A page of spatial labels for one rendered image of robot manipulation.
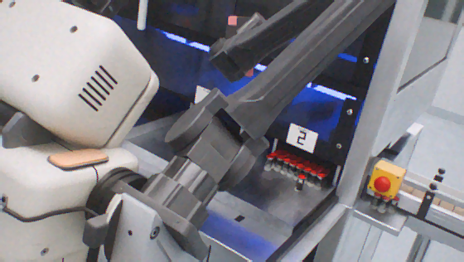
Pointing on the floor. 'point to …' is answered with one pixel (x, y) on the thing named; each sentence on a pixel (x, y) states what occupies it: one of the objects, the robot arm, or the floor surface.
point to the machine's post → (373, 119)
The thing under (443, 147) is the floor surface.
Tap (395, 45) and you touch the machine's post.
